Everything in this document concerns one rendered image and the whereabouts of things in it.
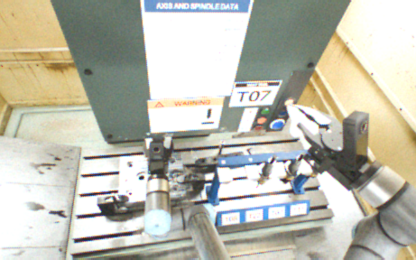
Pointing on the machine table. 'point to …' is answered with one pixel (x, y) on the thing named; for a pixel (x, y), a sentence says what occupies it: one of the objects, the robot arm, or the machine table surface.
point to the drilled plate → (147, 178)
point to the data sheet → (193, 45)
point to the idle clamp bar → (213, 160)
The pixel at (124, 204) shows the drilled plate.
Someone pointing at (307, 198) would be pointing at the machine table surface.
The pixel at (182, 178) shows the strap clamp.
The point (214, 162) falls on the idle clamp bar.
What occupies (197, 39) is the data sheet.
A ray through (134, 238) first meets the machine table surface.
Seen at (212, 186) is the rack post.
